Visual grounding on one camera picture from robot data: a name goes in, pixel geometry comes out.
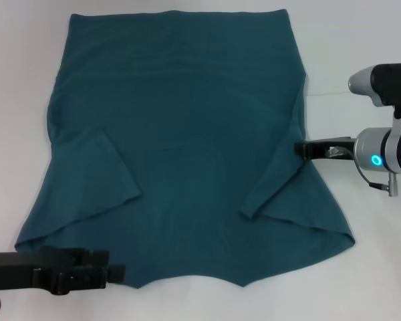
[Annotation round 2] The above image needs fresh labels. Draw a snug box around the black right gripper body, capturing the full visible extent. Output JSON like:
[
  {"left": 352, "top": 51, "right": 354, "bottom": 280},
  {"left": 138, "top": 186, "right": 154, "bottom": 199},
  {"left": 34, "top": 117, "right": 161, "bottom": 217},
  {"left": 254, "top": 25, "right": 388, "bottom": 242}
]
[{"left": 316, "top": 136, "right": 357, "bottom": 161}]

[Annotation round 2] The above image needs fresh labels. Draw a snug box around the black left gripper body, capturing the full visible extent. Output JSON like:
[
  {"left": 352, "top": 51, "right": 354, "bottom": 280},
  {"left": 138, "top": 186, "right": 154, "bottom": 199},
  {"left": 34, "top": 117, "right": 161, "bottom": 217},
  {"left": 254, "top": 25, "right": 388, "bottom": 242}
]
[{"left": 0, "top": 251, "right": 41, "bottom": 290}]

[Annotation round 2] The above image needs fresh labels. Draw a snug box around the right gripper cable with plugs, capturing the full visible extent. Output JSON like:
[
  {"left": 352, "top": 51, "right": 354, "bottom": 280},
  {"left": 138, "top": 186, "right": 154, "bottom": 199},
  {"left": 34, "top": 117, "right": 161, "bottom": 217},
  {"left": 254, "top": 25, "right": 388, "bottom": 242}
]
[{"left": 326, "top": 145, "right": 400, "bottom": 199}]

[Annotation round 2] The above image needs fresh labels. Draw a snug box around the teal blue shirt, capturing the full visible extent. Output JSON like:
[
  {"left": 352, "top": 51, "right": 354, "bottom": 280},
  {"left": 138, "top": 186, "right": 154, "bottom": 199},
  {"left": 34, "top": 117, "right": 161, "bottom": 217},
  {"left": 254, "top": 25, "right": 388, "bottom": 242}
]
[{"left": 15, "top": 9, "right": 356, "bottom": 289}]

